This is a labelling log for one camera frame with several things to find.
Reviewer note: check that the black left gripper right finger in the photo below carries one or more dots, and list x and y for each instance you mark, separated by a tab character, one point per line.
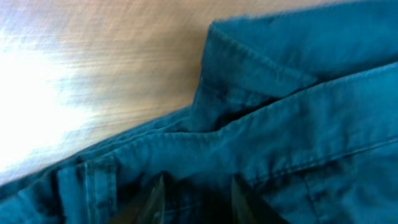
249	208

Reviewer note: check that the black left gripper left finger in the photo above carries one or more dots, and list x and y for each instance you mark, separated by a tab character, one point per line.
148	207

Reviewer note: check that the blue denim shorts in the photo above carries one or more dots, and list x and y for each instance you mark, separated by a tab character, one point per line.
302	105

